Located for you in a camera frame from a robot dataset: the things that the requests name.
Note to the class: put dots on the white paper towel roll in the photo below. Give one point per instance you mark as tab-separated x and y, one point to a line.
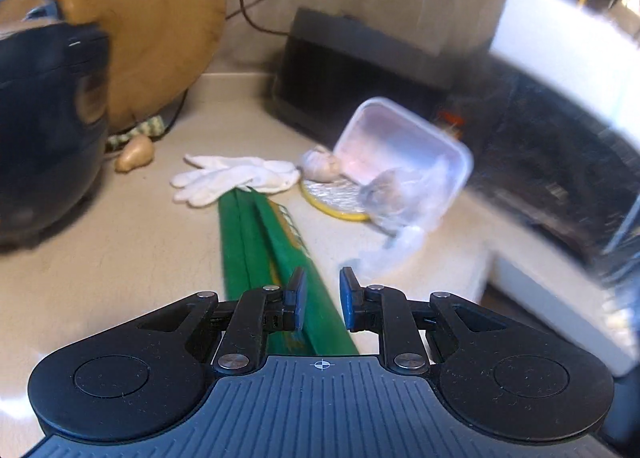
550	27

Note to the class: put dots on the black film-wrapped appliance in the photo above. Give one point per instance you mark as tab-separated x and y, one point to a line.
540	162

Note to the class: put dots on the striped green cloth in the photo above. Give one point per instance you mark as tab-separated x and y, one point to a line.
150	127

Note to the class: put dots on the garlic bulb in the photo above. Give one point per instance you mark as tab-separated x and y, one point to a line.
320	162

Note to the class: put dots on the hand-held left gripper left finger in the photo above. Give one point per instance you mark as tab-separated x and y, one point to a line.
298	298

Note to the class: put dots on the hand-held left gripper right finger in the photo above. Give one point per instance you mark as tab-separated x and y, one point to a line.
347	298

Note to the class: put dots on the clear plastic food container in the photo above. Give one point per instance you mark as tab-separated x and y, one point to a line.
395	137

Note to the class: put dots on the yellow-rimmed round plate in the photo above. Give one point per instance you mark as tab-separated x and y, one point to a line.
330	198

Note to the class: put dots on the black rice cooker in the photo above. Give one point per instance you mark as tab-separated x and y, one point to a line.
350	67

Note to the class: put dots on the round wooden cutting board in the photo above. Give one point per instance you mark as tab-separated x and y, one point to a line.
150	27

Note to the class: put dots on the white cotton glove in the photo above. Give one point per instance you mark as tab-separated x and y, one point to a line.
225	175

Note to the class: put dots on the green paper package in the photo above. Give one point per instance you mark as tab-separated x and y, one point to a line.
250	248

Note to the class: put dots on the clear plastic bag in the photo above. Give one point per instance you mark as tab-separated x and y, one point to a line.
395	198

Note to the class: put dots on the ginger root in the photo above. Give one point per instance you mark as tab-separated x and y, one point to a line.
132	152

